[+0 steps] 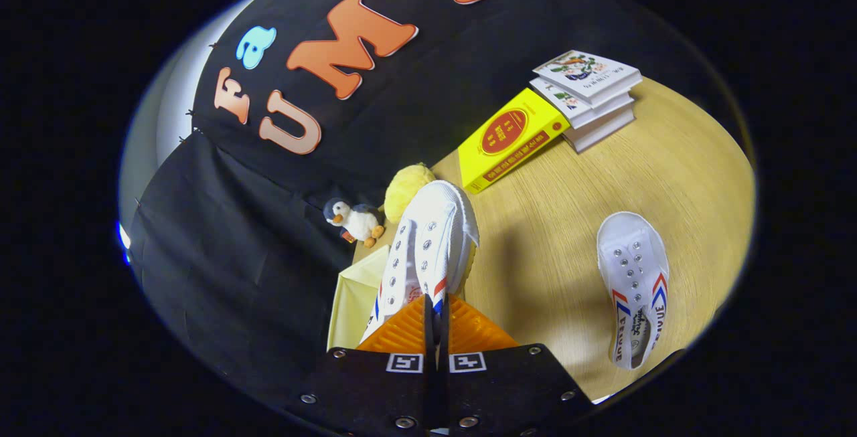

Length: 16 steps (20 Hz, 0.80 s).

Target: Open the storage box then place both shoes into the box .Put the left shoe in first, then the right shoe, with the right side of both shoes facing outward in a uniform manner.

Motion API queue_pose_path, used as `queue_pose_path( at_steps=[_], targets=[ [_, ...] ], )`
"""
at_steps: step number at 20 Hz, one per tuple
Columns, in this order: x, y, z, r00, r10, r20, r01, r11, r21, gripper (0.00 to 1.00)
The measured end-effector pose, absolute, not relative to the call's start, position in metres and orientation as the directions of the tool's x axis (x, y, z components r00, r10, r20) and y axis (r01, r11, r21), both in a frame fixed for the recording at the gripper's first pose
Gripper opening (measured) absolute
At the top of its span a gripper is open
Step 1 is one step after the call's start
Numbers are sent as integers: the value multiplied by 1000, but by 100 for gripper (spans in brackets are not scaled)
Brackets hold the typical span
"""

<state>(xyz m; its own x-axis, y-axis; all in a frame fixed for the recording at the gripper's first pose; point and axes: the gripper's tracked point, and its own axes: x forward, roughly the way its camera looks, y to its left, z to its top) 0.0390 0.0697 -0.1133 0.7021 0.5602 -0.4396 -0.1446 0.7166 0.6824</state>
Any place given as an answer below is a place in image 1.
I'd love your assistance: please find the yellow round plush toy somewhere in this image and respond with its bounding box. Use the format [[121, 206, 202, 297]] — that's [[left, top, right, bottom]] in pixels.
[[384, 163, 437, 225]]

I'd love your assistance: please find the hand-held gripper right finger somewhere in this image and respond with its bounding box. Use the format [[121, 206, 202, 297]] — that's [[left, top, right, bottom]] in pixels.
[[439, 294, 595, 437]]

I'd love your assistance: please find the cream storage box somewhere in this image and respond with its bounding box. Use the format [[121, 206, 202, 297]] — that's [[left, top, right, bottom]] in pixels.
[[327, 244, 392, 351]]

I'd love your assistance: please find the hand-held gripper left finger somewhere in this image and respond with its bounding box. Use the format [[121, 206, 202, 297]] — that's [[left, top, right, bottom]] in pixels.
[[285, 294, 437, 437]]

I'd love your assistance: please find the penguin plush toy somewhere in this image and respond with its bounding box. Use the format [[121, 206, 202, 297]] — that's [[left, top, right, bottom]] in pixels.
[[323, 197, 386, 248]]

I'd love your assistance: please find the row of black cloth clips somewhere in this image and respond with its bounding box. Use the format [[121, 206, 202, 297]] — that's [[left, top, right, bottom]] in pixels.
[[134, 41, 220, 207]]

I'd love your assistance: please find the white canvas shoe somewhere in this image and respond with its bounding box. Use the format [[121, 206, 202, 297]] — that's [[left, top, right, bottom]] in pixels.
[[596, 211, 670, 371], [358, 180, 480, 344]]

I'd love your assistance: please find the yellow book red circle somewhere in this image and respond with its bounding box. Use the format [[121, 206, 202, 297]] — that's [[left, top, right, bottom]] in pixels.
[[457, 88, 571, 195]]

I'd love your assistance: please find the white paperback book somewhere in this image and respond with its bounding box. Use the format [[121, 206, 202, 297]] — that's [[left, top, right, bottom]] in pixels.
[[562, 108, 635, 154], [533, 50, 643, 107], [529, 78, 635, 130]]

